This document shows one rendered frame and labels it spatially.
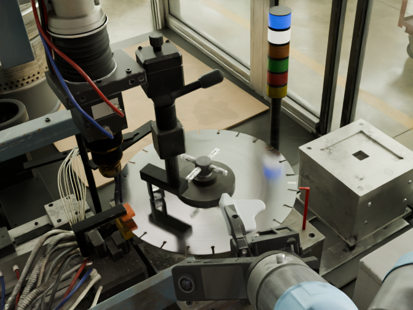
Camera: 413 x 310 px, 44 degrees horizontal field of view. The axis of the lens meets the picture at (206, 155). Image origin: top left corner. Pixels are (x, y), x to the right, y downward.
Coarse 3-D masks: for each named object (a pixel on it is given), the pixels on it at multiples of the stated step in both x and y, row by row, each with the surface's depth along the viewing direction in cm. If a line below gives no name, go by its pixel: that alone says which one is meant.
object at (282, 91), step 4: (268, 84) 109; (268, 88) 109; (272, 88) 108; (276, 88) 108; (280, 88) 108; (284, 88) 108; (268, 92) 110; (272, 92) 109; (276, 92) 109; (280, 92) 109; (284, 92) 109; (268, 96) 110; (272, 96) 110; (276, 96) 109; (280, 96) 109; (284, 96) 110
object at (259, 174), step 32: (160, 160) 99; (224, 160) 98; (256, 160) 97; (128, 192) 92; (256, 192) 90; (288, 192) 90; (128, 224) 86; (160, 224) 86; (192, 224) 85; (224, 224) 85; (256, 224) 84
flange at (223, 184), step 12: (192, 168) 95; (228, 168) 94; (192, 180) 91; (204, 180) 90; (216, 180) 91; (228, 180) 92; (192, 192) 90; (204, 192) 89; (216, 192) 89; (228, 192) 89; (204, 204) 88
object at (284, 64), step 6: (270, 60) 105; (276, 60) 104; (282, 60) 104; (288, 60) 106; (270, 66) 106; (276, 66) 105; (282, 66) 105; (288, 66) 107; (276, 72) 105; (282, 72) 106
